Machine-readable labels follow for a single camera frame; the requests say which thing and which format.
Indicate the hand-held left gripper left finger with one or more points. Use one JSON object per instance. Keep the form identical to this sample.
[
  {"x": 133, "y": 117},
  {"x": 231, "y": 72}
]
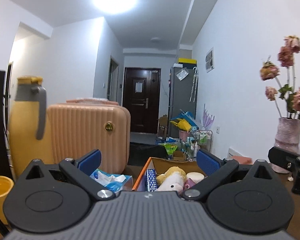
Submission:
[{"x": 90, "y": 158}]

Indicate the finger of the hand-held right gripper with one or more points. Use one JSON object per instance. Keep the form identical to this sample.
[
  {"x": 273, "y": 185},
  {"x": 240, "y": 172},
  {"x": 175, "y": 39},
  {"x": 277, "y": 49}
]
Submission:
[{"x": 282, "y": 158}]

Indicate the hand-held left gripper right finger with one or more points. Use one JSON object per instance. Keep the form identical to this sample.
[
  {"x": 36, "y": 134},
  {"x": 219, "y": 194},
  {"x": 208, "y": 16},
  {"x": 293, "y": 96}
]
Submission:
[{"x": 208, "y": 161}]

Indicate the pink mug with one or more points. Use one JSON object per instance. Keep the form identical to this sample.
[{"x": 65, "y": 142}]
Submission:
[{"x": 188, "y": 183}]

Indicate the yellow and white plush toy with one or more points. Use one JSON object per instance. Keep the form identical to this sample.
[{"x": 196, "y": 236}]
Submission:
[{"x": 171, "y": 178}]

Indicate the orange-edged cardboard box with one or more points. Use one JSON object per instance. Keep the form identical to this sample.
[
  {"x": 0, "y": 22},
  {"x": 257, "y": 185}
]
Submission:
[{"x": 142, "y": 177}]

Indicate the pink ribbed suitcase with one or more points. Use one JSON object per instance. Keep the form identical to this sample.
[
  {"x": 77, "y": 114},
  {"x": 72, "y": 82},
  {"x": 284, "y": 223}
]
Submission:
[{"x": 85, "y": 135}]

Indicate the white flat board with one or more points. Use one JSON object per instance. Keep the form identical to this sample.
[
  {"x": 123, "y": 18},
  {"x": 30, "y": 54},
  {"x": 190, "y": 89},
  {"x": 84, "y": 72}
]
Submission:
[{"x": 233, "y": 152}]

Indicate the small open cardboard box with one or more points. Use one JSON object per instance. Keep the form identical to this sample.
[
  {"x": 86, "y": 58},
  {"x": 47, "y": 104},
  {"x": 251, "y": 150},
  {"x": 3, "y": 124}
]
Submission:
[{"x": 179, "y": 155}]

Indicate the blue tissue pack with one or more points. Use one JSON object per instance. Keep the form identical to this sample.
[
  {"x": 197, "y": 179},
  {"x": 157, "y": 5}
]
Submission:
[{"x": 112, "y": 181}]

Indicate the pink bucket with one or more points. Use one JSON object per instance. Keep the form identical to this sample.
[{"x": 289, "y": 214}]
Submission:
[{"x": 184, "y": 135}]

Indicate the pink flat sponge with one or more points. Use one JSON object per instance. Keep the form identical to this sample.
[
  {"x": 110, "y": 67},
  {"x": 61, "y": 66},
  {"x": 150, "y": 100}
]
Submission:
[{"x": 243, "y": 160}]

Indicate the green packet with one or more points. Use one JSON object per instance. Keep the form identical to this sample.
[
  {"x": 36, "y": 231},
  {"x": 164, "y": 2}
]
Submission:
[{"x": 170, "y": 148}]

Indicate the purple butterfly wings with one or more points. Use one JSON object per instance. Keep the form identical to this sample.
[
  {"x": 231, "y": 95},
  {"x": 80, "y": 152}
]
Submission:
[{"x": 208, "y": 118}]

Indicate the yellow bag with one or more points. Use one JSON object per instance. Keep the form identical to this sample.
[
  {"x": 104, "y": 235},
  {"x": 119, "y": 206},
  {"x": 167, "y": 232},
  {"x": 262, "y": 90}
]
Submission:
[{"x": 183, "y": 125}]

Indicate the blue shopping bag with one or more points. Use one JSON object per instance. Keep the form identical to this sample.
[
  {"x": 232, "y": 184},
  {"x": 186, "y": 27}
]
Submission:
[{"x": 190, "y": 117}]

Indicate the tall brown cardboard box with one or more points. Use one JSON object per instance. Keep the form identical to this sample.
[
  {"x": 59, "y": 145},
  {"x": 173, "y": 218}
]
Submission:
[{"x": 163, "y": 125}]

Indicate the black bag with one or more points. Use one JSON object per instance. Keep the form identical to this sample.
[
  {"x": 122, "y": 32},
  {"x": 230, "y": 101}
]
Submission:
[{"x": 147, "y": 152}]

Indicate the grey refrigerator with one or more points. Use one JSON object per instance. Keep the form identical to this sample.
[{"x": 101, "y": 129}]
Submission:
[{"x": 181, "y": 97}]

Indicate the yellow thermos jug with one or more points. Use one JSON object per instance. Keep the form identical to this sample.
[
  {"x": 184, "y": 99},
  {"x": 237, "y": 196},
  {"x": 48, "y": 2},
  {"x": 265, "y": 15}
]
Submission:
[{"x": 25, "y": 135}]

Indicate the dark brown entrance door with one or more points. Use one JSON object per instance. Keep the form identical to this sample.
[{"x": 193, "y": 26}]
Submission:
[{"x": 141, "y": 105}]

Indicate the clear folded umbrella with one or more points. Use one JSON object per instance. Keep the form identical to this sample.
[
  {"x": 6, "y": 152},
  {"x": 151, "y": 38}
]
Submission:
[{"x": 194, "y": 85}]

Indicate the grey interior door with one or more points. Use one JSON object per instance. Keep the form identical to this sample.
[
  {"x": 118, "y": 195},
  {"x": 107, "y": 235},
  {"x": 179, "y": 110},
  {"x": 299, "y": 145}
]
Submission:
[{"x": 113, "y": 80}]

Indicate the clear plastic pouch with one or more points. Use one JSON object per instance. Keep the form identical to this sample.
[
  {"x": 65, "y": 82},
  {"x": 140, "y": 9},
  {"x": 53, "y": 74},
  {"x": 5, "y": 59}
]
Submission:
[{"x": 182, "y": 74}]

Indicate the yellow cup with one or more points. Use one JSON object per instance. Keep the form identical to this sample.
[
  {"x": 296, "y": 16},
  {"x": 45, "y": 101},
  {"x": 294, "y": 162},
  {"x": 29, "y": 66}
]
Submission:
[{"x": 0, "y": 192}]

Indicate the yellow and black box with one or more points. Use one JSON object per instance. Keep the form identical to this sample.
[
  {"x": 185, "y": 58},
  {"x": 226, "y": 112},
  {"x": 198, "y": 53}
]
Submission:
[{"x": 187, "y": 62}]

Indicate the white wall socket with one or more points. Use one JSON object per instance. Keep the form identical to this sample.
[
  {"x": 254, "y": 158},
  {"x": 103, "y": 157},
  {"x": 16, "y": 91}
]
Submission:
[{"x": 217, "y": 129}]

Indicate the white wall panel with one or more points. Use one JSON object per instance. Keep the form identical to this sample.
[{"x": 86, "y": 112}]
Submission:
[{"x": 209, "y": 60}]

